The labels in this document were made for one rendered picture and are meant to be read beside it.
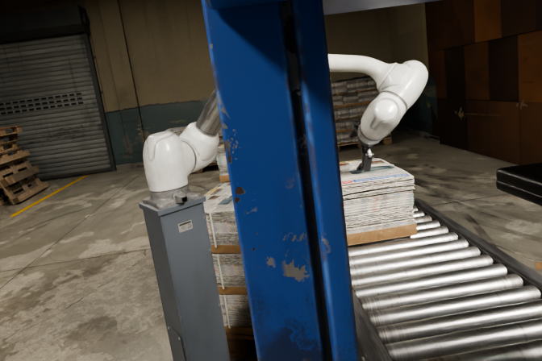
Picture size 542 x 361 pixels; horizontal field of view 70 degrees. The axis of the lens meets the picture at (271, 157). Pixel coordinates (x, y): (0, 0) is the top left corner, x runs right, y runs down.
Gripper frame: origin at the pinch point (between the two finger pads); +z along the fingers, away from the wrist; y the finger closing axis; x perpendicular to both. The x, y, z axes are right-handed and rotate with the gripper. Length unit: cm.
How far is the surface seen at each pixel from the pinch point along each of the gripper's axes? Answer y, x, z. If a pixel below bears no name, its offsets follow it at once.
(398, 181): 17.1, 7.8, -14.1
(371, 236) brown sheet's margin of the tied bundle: 33.6, -3.5, -5.9
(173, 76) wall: -407, -187, 622
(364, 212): 25.2, -4.7, -9.3
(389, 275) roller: 47, -6, -24
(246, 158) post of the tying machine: 33, -42, -121
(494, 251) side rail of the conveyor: 45, 29, -22
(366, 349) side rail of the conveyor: 60, -22, -52
